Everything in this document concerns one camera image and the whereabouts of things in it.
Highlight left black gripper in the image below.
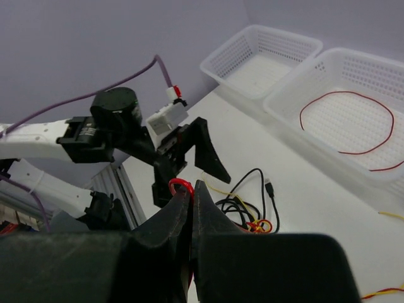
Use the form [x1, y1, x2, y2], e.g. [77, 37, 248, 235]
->
[132, 117, 231, 208]

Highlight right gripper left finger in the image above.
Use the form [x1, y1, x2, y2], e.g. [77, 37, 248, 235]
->
[1, 189, 189, 302]

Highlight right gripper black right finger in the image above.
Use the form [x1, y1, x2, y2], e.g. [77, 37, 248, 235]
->
[193, 181, 360, 302]

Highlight orange yellow thin wire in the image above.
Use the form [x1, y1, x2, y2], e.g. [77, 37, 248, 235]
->
[169, 178, 404, 300]

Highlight black usb cable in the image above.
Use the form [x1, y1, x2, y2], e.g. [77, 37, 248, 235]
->
[219, 167, 282, 234]

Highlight dark red thin wire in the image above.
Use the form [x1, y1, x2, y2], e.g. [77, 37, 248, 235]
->
[299, 90, 404, 173]

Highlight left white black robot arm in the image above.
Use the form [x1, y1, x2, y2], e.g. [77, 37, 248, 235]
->
[1, 86, 231, 230]

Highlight left white perforated basket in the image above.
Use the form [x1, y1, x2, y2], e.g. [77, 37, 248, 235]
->
[200, 25, 323, 100]

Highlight white perforated basket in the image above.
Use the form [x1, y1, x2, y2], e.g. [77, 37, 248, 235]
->
[200, 25, 323, 100]
[263, 48, 403, 185]

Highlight middle white perforated basket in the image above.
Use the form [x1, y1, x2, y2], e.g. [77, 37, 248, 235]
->
[263, 48, 403, 185]

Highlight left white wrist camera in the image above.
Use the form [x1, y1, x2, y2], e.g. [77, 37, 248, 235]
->
[145, 85, 188, 149]

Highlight aluminium extrusion rail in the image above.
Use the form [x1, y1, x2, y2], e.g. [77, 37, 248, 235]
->
[83, 164, 146, 230]

